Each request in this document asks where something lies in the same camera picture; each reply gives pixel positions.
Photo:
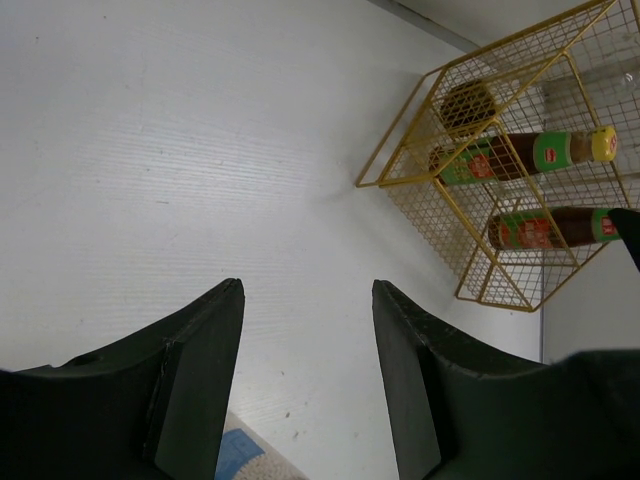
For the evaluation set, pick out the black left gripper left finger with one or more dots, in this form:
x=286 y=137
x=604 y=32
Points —
x=149 y=406

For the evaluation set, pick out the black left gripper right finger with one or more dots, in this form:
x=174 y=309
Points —
x=462 y=409

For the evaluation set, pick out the spice jar silver lid left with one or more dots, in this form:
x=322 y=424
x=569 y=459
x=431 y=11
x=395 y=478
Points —
x=243 y=454

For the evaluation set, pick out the clear glass oil bottle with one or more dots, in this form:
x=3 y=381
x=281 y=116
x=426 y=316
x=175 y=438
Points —
x=595 y=83

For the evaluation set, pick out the brown sauce bottle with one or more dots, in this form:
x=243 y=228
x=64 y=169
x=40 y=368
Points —
x=562 y=227
x=514 y=156

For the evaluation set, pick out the gold wire basket rack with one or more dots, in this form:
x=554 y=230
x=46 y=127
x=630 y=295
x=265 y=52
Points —
x=454 y=219

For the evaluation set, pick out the glass oil bottle dark liquid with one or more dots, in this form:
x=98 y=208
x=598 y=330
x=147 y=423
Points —
x=466 y=107

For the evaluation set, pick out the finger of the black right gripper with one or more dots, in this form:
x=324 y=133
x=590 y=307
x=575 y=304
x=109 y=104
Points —
x=627 y=224

